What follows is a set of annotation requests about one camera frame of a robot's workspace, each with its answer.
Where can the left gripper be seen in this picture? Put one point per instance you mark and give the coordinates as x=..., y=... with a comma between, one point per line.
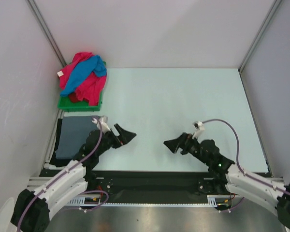
x=124, y=137

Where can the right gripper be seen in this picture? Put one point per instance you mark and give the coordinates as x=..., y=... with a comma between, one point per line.
x=174, y=144

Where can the grey t shirt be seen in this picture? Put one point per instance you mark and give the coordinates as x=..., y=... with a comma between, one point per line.
x=74, y=131

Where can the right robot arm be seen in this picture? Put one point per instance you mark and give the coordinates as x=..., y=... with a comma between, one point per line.
x=271, y=195

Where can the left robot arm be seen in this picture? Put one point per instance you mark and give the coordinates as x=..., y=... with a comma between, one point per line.
x=34, y=209

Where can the pink t shirt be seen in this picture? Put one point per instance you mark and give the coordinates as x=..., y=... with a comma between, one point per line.
x=89, y=91

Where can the green plastic bin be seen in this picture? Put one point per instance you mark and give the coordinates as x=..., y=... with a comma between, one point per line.
x=66, y=105

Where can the folded black t shirt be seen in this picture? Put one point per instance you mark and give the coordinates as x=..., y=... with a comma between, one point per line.
x=54, y=161

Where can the blue t shirt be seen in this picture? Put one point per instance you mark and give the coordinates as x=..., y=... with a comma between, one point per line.
x=81, y=72

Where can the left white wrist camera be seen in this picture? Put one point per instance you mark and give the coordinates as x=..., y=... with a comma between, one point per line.
x=101, y=122

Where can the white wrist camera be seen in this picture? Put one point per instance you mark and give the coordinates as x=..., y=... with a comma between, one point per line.
x=101, y=122
x=199, y=129

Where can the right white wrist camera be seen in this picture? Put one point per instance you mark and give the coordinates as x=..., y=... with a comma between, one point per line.
x=199, y=129

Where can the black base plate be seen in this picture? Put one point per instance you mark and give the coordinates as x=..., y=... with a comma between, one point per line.
x=145, y=187

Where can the white slotted cable duct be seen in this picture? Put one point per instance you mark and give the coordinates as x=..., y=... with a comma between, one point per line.
x=210, y=201

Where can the left aluminium corner post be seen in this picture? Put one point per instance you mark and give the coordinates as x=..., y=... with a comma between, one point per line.
x=46, y=31

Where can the aluminium corner post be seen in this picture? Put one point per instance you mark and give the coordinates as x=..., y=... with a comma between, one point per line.
x=265, y=24
x=46, y=31

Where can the right aluminium corner post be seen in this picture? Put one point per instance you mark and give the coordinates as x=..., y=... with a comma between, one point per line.
x=265, y=24

